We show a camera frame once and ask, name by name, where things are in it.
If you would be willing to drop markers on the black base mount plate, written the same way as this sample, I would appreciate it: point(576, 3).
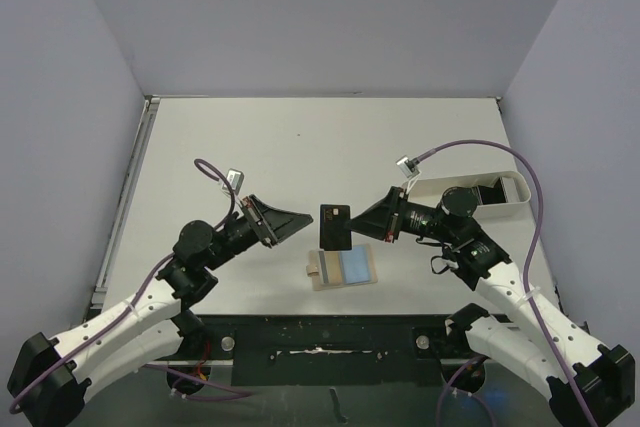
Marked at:
point(298, 350)

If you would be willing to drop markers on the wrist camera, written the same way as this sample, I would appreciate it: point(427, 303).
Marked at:
point(409, 168)
point(234, 181)

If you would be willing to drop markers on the white plastic tray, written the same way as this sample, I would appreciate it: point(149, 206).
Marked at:
point(429, 192)

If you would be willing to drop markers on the black credit card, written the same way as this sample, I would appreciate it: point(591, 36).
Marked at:
point(334, 234)

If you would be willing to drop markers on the black cards in tray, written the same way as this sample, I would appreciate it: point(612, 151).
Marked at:
point(489, 195)

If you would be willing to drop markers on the beige card holder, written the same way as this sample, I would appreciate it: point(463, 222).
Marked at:
point(358, 268)

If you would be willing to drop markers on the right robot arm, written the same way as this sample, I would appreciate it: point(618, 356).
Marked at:
point(585, 382)

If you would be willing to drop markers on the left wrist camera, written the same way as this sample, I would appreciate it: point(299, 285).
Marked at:
point(234, 181)

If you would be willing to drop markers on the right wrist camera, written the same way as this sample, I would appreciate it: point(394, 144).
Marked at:
point(409, 168)

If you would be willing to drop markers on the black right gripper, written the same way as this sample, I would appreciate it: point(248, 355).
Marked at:
point(394, 215)

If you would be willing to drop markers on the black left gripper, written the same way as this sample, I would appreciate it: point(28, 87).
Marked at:
point(275, 224)

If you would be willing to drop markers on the aluminium table frame rail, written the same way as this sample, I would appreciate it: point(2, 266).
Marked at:
point(142, 138)

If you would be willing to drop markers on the yellow credit card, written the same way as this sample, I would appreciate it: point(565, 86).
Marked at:
point(330, 267)

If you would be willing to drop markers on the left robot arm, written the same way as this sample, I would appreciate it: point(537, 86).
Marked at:
point(53, 378)

